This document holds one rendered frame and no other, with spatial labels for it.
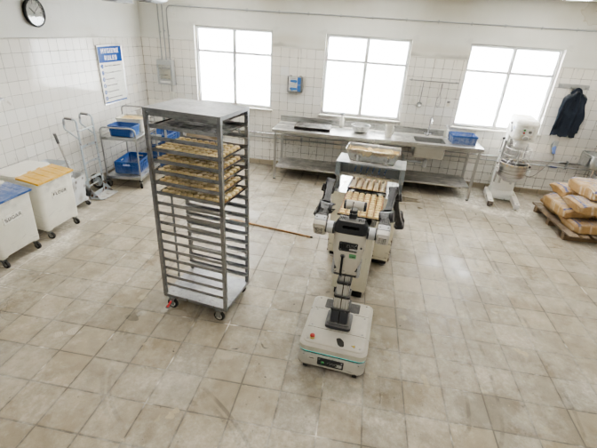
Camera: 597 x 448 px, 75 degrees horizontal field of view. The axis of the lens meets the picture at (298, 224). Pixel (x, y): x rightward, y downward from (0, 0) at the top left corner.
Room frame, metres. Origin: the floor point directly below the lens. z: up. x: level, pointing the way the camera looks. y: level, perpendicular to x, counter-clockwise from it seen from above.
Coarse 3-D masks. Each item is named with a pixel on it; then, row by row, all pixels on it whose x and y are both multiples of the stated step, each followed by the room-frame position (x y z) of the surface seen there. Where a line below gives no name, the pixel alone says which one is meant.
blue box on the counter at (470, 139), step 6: (450, 132) 6.41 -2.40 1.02; (456, 132) 6.52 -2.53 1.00; (462, 132) 6.51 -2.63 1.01; (468, 132) 6.50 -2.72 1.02; (450, 138) 6.36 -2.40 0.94; (456, 138) 6.24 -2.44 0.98; (462, 138) 6.23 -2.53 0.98; (468, 138) 6.22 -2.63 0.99; (474, 138) 6.21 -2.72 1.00; (462, 144) 6.23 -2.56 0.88; (468, 144) 6.22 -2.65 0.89; (474, 144) 6.21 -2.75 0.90
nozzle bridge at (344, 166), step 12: (348, 156) 4.11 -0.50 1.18; (336, 168) 3.94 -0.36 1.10; (348, 168) 3.99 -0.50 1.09; (360, 168) 3.97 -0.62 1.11; (372, 168) 3.93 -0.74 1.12; (384, 168) 3.82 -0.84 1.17; (396, 168) 3.81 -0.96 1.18; (336, 180) 4.04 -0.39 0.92; (384, 180) 3.85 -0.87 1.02; (396, 180) 3.82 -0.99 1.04
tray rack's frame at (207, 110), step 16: (144, 112) 2.86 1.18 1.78; (160, 112) 2.82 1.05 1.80; (176, 112) 2.78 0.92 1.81; (192, 112) 2.79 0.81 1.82; (208, 112) 2.82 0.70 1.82; (224, 112) 2.86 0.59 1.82; (240, 112) 2.99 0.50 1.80; (144, 128) 2.86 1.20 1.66; (160, 224) 2.88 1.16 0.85; (160, 240) 2.86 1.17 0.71; (176, 240) 3.10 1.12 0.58; (160, 256) 2.86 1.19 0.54; (176, 256) 3.08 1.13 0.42; (208, 272) 3.24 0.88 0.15; (176, 288) 2.94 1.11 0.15; (208, 288) 2.97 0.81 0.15; (240, 288) 3.01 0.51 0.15; (208, 304) 2.74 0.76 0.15
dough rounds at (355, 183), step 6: (354, 180) 4.08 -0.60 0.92; (360, 180) 4.09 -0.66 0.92; (366, 180) 4.10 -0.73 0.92; (378, 180) 4.13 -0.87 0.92; (354, 186) 3.91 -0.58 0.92; (360, 186) 3.93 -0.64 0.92; (366, 186) 3.93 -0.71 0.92; (372, 186) 3.96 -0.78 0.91; (378, 186) 3.96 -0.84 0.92; (384, 186) 3.99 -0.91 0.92; (384, 192) 3.83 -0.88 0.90
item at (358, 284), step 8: (368, 224) 3.17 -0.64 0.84; (376, 224) 3.25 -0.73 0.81; (368, 240) 3.16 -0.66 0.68; (368, 248) 3.15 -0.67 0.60; (368, 256) 3.15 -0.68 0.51; (368, 264) 3.15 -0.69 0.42; (360, 272) 3.16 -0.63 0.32; (368, 272) 3.27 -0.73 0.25; (336, 280) 3.22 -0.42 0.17; (352, 280) 3.18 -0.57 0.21; (360, 280) 3.16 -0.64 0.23; (352, 288) 3.18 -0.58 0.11; (360, 288) 3.16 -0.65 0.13; (360, 296) 3.18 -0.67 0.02
